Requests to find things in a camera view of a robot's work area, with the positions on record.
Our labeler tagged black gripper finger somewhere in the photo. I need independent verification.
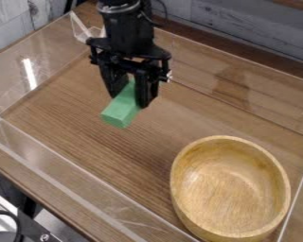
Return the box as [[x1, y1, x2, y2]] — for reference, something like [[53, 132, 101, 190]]
[[134, 71, 158, 109], [100, 65, 128, 98]]

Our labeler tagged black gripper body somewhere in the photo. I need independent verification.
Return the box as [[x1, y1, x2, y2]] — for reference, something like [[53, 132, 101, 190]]
[[85, 7, 172, 81]]

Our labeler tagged green rectangular block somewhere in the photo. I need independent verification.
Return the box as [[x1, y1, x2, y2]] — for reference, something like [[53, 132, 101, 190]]
[[101, 79, 140, 129]]

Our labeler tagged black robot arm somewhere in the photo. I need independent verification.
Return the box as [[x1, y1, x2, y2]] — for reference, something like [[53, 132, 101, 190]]
[[85, 0, 172, 108]]

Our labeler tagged brown wooden bowl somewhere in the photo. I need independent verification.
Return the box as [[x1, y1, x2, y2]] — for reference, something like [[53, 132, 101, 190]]
[[169, 135, 291, 242]]

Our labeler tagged clear acrylic corner bracket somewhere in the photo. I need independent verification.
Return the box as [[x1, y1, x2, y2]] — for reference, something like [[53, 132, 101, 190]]
[[69, 11, 105, 43]]

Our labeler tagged clear acrylic tray wall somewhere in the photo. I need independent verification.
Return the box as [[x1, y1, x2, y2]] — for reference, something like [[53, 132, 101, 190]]
[[0, 17, 303, 242]]

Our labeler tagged black cable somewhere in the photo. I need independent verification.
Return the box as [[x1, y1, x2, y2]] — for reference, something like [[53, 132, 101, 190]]
[[0, 210, 23, 242]]

